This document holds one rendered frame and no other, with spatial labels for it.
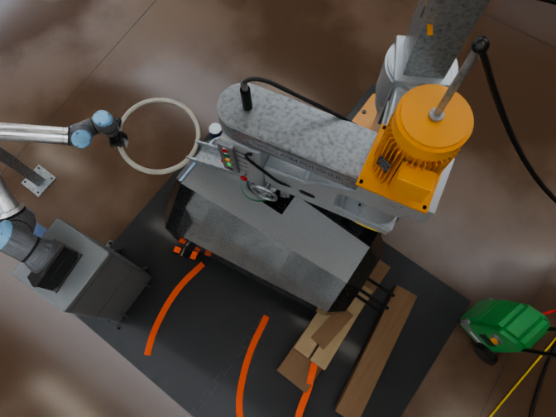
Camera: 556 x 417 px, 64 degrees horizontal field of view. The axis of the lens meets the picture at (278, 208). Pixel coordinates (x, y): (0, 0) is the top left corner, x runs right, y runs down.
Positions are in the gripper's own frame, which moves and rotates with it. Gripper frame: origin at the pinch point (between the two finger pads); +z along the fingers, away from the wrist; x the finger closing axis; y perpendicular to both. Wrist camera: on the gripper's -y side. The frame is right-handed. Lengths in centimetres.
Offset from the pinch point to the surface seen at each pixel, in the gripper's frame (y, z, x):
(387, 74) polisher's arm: 9, -68, 142
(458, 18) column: 14, -111, 156
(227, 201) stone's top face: 43, 0, 60
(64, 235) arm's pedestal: 52, 6, -35
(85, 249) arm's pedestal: 62, 5, -23
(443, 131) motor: 68, -133, 130
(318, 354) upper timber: 137, 55, 108
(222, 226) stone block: 56, 8, 55
